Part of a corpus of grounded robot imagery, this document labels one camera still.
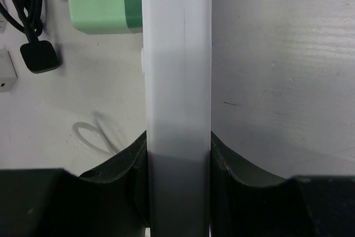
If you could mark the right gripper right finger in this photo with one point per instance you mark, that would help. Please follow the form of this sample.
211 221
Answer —
246 200

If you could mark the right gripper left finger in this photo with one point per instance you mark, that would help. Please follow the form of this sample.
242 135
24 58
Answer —
111 199

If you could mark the white usb charger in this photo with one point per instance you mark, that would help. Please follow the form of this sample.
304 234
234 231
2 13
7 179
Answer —
8 76

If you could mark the green usb charger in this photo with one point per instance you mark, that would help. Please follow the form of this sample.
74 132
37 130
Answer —
106 16

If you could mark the white power strip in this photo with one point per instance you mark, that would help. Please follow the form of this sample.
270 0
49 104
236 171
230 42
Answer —
177 61

